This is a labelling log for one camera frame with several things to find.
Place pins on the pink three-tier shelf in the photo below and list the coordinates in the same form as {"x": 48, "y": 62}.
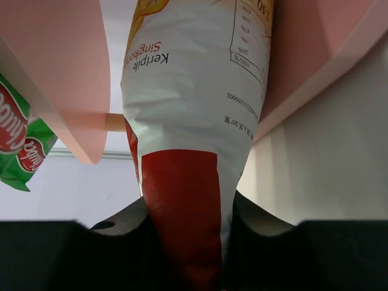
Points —
{"x": 65, "y": 58}

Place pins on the red Chuba chips bag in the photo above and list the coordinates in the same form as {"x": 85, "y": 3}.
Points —
{"x": 193, "y": 85}

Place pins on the green Chuba chips bag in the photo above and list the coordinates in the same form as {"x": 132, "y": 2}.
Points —
{"x": 26, "y": 139}

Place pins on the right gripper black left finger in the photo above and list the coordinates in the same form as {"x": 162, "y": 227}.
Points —
{"x": 122, "y": 252}

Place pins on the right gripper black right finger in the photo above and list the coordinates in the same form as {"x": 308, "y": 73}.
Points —
{"x": 267, "y": 253}

